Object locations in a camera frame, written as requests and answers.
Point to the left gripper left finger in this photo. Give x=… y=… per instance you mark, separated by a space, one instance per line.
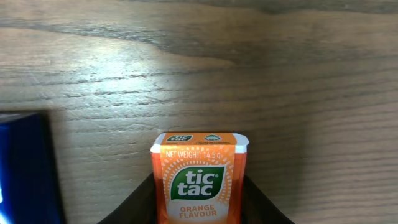
x=140 y=211

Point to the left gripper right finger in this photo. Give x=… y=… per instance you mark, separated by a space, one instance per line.
x=258 y=211

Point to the orange candy box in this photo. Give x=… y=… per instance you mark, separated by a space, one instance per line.
x=199 y=183

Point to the blue candy pack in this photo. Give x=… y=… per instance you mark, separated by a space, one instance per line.
x=21 y=171

